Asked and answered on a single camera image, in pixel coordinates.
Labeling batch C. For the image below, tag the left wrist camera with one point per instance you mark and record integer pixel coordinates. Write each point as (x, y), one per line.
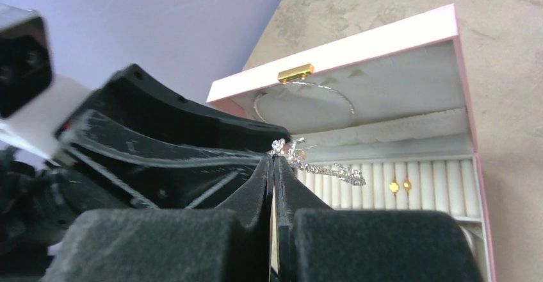
(35, 102)

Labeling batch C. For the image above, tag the pink jewelry box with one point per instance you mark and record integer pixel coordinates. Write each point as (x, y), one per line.
(393, 102)

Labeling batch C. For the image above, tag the silver crystal jewelry pile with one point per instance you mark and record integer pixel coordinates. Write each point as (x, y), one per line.
(296, 152)

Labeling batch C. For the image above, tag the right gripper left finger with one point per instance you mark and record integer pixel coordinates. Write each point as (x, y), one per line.
(228, 243)

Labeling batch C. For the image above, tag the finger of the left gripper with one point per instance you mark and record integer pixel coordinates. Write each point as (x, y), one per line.
(139, 102)

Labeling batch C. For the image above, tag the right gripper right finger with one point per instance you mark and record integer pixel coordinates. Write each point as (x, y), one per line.
(318, 243)

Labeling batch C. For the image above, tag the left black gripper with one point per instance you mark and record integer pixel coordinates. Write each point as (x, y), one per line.
(117, 168)

